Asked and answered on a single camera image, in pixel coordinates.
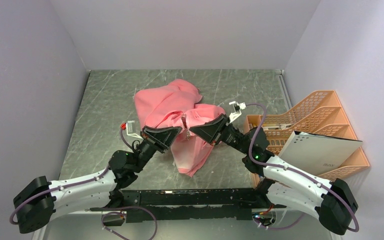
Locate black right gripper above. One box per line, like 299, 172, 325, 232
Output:
189, 113, 251, 155

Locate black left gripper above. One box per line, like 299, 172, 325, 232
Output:
131, 125, 182, 174

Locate pink zip-up jacket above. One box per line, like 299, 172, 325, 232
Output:
134, 79, 225, 177

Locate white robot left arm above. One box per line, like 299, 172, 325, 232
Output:
9, 126, 182, 234

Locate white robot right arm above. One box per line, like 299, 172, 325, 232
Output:
189, 114, 360, 236

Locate white folder in organizer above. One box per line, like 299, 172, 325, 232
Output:
278, 130, 363, 176

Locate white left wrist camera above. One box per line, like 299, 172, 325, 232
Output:
120, 120, 142, 139

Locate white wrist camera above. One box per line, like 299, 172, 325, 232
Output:
120, 120, 142, 139
228, 101, 247, 123

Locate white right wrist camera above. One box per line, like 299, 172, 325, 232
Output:
228, 101, 247, 123

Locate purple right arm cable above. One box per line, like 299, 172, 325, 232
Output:
244, 102, 360, 233

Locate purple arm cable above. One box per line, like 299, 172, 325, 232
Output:
9, 127, 158, 240
244, 102, 360, 233

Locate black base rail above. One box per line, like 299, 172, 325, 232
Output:
90, 187, 273, 223

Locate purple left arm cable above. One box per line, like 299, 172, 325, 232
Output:
9, 127, 158, 240

